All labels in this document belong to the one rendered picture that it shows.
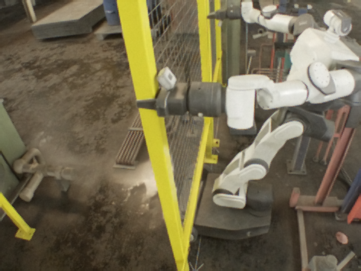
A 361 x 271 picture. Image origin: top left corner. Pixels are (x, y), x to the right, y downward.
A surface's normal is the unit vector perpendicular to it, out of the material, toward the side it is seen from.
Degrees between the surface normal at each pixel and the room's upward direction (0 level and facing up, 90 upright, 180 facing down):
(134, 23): 90
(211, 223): 0
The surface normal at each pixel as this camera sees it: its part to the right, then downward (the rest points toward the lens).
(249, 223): -0.09, -0.76
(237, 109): -0.21, 0.38
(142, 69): -0.18, 0.65
